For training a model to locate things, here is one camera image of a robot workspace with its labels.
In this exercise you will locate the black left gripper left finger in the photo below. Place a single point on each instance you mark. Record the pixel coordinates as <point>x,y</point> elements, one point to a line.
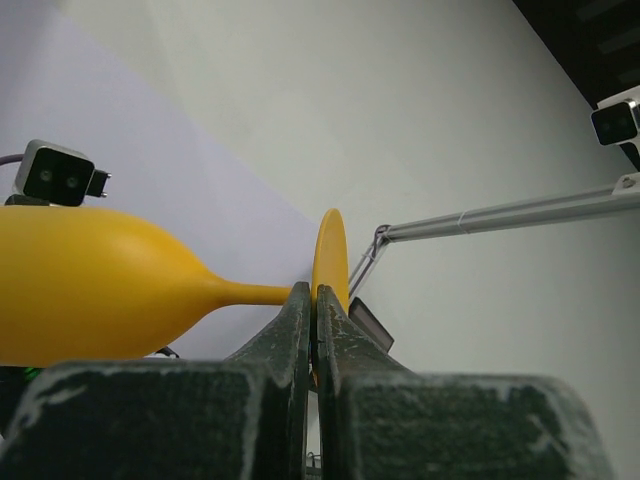
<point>240,418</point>

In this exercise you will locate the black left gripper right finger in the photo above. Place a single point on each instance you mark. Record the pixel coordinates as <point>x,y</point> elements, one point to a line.
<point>380,420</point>

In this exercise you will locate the yellow wine glass front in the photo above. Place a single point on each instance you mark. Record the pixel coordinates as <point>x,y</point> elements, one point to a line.
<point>98,284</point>

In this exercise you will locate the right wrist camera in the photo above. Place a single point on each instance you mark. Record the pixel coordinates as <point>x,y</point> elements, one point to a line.
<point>52,175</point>

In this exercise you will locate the overhead camera on boom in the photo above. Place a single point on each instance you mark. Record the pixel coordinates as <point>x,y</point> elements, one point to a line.
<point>616,122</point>

